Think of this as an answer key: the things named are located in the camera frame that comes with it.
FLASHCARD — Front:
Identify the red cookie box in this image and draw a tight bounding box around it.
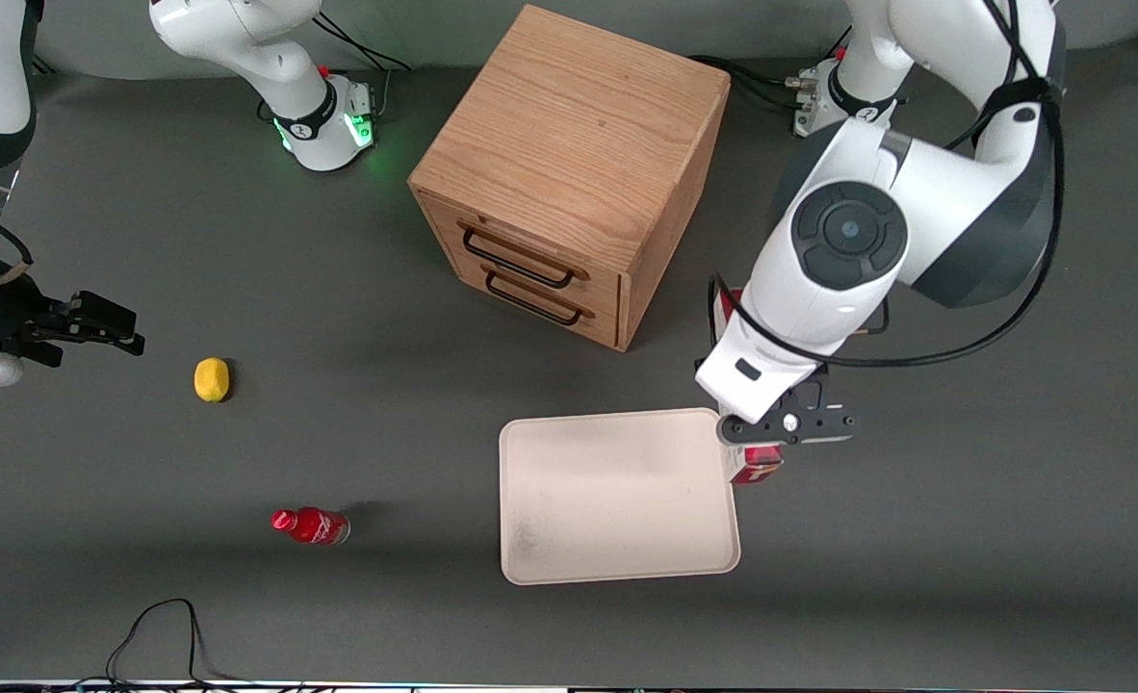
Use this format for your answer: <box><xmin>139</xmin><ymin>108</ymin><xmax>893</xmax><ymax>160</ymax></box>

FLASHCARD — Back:
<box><xmin>716</xmin><ymin>287</ymin><xmax>785</xmax><ymax>486</ymax></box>

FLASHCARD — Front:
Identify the white rectangular tray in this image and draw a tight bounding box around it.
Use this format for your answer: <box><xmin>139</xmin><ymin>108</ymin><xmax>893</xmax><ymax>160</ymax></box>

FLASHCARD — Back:
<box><xmin>499</xmin><ymin>407</ymin><xmax>742</xmax><ymax>586</ymax></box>

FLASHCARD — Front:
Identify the yellow lemon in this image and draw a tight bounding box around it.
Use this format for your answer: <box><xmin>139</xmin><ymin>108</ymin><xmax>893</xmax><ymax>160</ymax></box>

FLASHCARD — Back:
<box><xmin>194</xmin><ymin>357</ymin><xmax>231</xmax><ymax>403</ymax></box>

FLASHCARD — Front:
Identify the red cola bottle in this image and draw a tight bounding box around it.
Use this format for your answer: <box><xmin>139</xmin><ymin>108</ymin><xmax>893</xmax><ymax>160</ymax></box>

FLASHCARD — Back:
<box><xmin>271</xmin><ymin>506</ymin><xmax>351</xmax><ymax>547</ymax></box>

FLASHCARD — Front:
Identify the wooden two-drawer cabinet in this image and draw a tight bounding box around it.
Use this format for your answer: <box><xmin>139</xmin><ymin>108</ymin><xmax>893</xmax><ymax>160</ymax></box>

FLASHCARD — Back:
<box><xmin>407</xmin><ymin>4</ymin><xmax>732</xmax><ymax>353</ymax></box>

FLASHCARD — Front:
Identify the wooden drawer front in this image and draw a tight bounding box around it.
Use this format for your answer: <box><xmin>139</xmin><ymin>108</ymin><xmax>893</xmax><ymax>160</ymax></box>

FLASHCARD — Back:
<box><xmin>432</xmin><ymin>239</ymin><xmax>622</xmax><ymax>350</ymax></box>
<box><xmin>419</xmin><ymin>191</ymin><xmax>624</xmax><ymax>313</ymax></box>

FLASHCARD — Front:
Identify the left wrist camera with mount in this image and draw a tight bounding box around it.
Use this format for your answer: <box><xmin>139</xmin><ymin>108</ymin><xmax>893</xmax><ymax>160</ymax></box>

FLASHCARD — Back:
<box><xmin>718</xmin><ymin>366</ymin><xmax>859</xmax><ymax>449</ymax></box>

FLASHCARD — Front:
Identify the black metal drawer handle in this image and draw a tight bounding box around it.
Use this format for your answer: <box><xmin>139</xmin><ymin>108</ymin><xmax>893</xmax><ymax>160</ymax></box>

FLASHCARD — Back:
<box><xmin>481</xmin><ymin>264</ymin><xmax>596</xmax><ymax>328</ymax></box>
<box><xmin>456</xmin><ymin>220</ymin><xmax>591</xmax><ymax>290</ymax></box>

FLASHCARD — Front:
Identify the black base cable bundle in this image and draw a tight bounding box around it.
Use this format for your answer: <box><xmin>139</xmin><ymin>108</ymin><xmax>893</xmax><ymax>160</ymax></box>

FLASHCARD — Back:
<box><xmin>688</xmin><ymin>55</ymin><xmax>820</xmax><ymax>110</ymax></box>
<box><xmin>313</xmin><ymin>12</ymin><xmax>413</xmax><ymax>97</ymax></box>

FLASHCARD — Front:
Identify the thin black table cable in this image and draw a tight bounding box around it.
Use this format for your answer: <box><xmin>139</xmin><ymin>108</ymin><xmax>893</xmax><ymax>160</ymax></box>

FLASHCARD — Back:
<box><xmin>105</xmin><ymin>598</ymin><xmax>235</xmax><ymax>687</ymax></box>

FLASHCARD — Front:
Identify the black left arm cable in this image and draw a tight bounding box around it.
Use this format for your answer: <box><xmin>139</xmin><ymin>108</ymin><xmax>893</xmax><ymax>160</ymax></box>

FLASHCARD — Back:
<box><xmin>707</xmin><ymin>0</ymin><xmax>1067</xmax><ymax>371</ymax></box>

